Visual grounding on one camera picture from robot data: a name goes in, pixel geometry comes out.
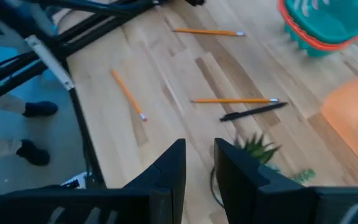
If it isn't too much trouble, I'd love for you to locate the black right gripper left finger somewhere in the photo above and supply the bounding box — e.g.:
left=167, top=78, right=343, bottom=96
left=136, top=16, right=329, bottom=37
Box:
left=124, top=138, right=187, bottom=224

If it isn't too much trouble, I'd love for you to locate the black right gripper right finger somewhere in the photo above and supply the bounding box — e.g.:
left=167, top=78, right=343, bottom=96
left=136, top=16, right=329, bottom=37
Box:
left=214, top=138, right=314, bottom=224

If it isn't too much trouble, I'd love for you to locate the orange pencil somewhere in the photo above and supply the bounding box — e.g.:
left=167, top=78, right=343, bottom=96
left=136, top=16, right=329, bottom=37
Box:
left=190, top=98, right=280, bottom=105
left=172, top=27, right=246, bottom=37
left=109, top=68, right=149, bottom=123

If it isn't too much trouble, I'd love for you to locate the black pen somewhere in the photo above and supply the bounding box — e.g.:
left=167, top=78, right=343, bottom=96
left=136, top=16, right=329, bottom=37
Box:
left=219, top=101, right=289, bottom=123

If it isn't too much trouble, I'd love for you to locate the succulent in black pot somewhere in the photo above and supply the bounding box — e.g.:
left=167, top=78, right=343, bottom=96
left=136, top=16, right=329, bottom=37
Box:
left=209, top=132, right=317, bottom=209

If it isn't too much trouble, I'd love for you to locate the orange translucent tray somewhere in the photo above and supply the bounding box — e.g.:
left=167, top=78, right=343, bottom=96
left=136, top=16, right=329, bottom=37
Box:
left=319, top=67, right=358, bottom=180

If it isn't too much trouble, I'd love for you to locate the green basket with orange rim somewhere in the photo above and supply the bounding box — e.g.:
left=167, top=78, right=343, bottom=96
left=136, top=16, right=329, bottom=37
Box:
left=277, top=0, right=358, bottom=58

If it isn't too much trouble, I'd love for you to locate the person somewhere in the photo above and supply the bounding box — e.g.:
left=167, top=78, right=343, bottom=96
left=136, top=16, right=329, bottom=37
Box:
left=0, top=93, right=59, bottom=167

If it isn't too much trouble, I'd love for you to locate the black aluminium table frame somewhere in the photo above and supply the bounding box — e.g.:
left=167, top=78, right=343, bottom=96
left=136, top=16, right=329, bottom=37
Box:
left=0, top=0, right=164, bottom=190

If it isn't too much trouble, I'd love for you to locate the silver frame bracket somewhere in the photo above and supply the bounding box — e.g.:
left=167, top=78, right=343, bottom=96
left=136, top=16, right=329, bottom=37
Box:
left=25, top=34, right=75, bottom=91

